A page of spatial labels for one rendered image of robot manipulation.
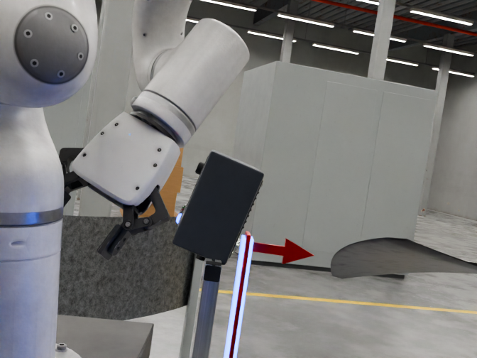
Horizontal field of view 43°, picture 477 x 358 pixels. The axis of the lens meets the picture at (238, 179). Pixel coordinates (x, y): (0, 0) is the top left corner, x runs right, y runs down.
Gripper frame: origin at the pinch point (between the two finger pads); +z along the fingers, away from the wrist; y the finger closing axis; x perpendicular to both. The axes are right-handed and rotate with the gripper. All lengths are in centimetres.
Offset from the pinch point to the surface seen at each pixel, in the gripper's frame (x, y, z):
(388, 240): -20.3, 32.3, -11.4
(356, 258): -9.0, 30.1, -12.0
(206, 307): 41.4, 8.5, -3.9
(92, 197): 348, -186, -48
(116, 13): 291, -234, -164
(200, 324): 41.6, 9.2, -1.0
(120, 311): 159, -47, 6
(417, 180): 608, -3, -304
